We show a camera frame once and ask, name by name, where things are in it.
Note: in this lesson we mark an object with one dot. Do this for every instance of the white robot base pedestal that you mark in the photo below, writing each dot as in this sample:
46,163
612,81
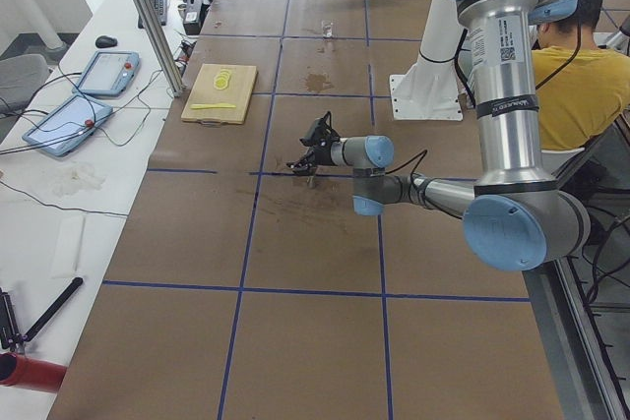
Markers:
428,91

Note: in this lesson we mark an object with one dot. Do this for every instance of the red cylinder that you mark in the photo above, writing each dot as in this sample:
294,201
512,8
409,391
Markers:
22,372

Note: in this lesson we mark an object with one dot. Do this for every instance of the black keyboard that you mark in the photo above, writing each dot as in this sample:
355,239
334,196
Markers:
155,4

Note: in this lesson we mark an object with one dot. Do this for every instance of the lower blue teach pendant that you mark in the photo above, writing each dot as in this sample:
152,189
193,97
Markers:
68,125

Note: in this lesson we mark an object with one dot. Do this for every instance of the bamboo cutting board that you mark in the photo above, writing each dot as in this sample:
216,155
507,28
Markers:
239,90

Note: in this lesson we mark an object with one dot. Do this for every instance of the steel double jigger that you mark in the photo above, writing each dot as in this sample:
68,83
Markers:
311,181

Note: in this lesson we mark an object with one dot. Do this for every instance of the yellow plastic knife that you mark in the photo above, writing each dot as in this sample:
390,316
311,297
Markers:
217,105

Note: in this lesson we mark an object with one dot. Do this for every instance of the black computer mouse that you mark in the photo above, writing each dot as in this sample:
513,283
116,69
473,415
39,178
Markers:
105,41

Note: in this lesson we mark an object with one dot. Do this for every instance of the blue teach pendant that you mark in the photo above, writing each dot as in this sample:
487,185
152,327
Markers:
68,125
108,74

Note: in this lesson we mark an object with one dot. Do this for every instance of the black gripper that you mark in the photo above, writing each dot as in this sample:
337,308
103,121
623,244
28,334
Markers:
323,152

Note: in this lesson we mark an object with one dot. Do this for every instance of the upper blue teach pendant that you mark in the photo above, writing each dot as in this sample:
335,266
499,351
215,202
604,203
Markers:
108,74

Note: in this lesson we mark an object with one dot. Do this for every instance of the clear glass beaker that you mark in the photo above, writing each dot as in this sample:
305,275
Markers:
327,29

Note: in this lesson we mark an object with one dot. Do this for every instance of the black rod tool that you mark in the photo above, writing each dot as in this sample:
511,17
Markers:
52,310

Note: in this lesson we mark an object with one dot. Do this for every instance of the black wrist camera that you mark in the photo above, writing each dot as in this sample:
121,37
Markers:
321,133

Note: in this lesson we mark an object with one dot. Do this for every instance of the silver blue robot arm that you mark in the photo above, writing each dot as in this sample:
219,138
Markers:
515,217

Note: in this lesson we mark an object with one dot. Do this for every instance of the person in yellow shirt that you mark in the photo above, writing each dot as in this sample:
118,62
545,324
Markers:
582,89

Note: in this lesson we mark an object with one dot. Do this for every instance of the white foam strip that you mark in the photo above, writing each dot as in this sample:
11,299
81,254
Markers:
68,247

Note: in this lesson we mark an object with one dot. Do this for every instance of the aluminium frame post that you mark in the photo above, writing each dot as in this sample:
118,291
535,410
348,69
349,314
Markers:
158,41

